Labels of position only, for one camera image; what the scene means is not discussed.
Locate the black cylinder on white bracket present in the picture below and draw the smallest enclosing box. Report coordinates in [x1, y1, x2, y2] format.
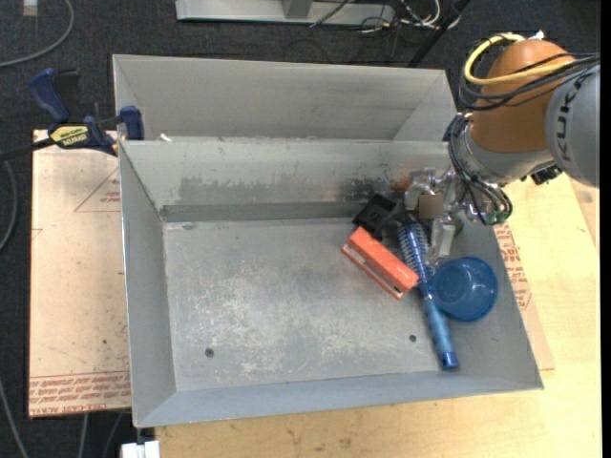
[530, 163, 563, 186]

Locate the grey metal bin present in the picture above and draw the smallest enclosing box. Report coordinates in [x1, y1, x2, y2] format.
[112, 53, 545, 429]

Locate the blue hairbrush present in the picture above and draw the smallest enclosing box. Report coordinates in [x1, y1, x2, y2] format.
[396, 221, 460, 371]

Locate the brown cardboard board, red print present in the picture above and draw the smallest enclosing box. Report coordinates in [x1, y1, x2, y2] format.
[27, 129, 558, 420]

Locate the black angular plastic object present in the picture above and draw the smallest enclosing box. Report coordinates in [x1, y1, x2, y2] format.
[351, 193, 400, 241]

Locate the blue plastic bowl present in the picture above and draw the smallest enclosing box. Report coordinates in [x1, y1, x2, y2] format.
[431, 256, 499, 323]

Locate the orange stapler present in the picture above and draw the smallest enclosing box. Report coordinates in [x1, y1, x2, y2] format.
[340, 226, 421, 302]

